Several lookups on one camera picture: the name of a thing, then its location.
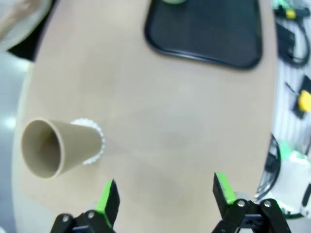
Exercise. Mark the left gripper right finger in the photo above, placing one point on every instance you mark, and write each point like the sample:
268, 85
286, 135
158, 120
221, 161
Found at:
219, 191

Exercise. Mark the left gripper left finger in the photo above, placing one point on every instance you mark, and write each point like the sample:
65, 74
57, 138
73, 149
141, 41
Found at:
111, 204

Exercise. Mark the tall brown cup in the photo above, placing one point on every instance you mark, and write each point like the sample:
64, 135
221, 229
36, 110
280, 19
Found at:
73, 145

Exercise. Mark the white doily coaster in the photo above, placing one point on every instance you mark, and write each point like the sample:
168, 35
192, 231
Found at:
85, 121

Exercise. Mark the tall green cup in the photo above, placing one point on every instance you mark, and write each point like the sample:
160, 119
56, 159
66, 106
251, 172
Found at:
173, 1

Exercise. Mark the yellow button black pendant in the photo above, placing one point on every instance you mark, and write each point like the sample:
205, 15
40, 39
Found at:
305, 100

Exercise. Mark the black plastic tray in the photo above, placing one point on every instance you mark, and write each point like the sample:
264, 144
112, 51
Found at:
204, 31

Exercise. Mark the black power adapter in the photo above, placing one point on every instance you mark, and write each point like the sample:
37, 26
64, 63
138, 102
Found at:
285, 38

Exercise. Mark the yellow emergency stop box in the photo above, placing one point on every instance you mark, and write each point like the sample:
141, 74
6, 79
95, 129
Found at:
289, 13

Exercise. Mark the person in beige shirt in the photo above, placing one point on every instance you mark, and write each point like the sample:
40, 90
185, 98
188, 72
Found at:
22, 19

